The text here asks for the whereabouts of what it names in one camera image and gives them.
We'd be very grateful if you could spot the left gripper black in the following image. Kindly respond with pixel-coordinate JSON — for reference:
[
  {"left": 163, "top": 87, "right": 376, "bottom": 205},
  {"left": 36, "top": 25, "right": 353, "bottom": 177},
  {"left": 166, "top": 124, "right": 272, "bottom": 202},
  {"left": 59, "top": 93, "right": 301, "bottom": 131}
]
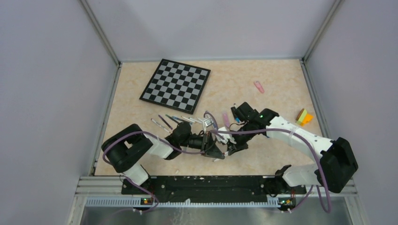
[{"left": 180, "top": 131, "right": 224, "bottom": 159}]

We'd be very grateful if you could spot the black highlighter blue cap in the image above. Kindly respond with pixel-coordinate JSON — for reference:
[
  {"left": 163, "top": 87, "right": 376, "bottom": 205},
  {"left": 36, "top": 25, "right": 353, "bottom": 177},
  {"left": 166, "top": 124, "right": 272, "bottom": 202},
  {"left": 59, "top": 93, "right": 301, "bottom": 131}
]
[{"left": 231, "top": 106, "right": 241, "bottom": 123}]

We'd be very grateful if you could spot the blue gel pen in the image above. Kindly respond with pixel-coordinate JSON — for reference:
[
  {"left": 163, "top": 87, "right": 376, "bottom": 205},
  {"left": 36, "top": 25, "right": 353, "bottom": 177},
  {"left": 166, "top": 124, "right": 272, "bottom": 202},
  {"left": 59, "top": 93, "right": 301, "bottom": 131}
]
[{"left": 172, "top": 116, "right": 192, "bottom": 124}]

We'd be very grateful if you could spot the green gel pen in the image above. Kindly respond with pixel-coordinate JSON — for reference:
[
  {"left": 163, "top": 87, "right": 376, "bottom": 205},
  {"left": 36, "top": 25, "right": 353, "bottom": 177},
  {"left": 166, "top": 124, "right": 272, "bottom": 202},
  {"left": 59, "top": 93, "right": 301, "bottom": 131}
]
[{"left": 165, "top": 114, "right": 180, "bottom": 124}]

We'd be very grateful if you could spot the purple gel pen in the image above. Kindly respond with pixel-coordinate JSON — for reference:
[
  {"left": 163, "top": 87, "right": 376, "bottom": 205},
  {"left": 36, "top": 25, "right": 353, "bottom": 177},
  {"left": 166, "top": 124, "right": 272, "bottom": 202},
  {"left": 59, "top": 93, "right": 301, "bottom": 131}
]
[{"left": 158, "top": 114, "right": 173, "bottom": 130}]

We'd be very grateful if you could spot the thin marker pink cap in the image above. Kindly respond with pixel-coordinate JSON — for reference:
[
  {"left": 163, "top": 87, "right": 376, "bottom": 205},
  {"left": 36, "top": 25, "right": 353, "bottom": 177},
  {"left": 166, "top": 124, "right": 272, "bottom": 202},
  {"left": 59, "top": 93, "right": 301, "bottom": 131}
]
[{"left": 254, "top": 81, "right": 265, "bottom": 94}]

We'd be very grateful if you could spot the lilac highlighter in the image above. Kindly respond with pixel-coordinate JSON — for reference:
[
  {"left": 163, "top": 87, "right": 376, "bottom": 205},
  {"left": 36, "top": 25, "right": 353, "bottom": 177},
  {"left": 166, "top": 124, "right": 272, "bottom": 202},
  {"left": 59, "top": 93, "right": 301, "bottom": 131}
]
[{"left": 222, "top": 112, "right": 230, "bottom": 128}]

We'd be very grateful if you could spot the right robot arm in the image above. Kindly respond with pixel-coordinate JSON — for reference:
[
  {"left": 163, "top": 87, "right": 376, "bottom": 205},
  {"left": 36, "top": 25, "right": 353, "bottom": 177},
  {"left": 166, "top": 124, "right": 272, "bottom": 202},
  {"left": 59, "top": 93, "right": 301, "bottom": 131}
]
[{"left": 224, "top": 102, "right": 358, "bottom": 193}]

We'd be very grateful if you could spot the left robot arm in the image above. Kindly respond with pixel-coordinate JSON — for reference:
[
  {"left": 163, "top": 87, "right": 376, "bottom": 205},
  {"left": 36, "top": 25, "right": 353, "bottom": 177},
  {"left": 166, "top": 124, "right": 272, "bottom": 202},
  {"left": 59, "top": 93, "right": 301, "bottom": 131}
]
[{"left": 101, "top": 122, "right": 225, "bottom": 194}]

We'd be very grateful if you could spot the black grey chessboard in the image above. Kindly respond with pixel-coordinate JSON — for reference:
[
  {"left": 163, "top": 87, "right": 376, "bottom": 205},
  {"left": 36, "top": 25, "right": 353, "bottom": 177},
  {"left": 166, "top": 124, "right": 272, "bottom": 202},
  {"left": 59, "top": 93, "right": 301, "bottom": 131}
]
[{"left": 139, "top": 59, "right": 211, "bottom": 114}]

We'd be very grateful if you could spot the yellow orange block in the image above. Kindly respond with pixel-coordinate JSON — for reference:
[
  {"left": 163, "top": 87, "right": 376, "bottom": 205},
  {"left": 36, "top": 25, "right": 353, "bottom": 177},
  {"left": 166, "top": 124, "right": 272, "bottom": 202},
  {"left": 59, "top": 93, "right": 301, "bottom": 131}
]
[{"left": 296, "top": 108, "right": 314, "bottom": 126}]

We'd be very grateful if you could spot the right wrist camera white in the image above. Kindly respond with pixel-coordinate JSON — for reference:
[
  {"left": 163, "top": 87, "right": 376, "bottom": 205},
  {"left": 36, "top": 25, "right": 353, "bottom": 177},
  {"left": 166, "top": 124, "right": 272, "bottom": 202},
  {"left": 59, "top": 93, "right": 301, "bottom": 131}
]
[{"left": 214, "top": 127, "right": 237, "bottom": 145}]

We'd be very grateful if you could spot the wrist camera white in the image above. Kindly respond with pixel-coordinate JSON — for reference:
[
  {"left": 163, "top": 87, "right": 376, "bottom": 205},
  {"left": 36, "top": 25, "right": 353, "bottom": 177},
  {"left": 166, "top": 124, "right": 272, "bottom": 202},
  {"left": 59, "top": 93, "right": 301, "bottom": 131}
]
[
  {"left": 201, "top": 117, "right": 218, "bottom": 131},
  {"left": 214, "top": 127, "right": 237, "bottom": 145}
]

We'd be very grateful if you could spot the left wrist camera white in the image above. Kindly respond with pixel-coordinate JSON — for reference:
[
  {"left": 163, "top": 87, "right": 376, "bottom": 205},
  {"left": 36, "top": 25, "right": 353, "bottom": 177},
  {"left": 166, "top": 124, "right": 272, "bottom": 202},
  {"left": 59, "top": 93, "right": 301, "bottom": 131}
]
[{"left": 201, "top": 117, "right": 218, "bottom": 131}]

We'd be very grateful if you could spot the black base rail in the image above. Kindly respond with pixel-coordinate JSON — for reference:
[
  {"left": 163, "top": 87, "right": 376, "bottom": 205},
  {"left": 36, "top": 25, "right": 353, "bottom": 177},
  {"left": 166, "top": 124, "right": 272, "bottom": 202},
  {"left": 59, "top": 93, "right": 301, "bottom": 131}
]
[{"left": 141, "top": 175, "right": 306, "bottom": 203}]

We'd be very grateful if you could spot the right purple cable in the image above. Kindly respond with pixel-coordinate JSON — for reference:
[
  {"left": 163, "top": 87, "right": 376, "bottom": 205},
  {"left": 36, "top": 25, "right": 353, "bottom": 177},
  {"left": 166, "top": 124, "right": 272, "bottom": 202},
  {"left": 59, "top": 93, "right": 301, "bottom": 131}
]
[{"left": 211, "top": 128, "right": 332, "bottom": 214}]

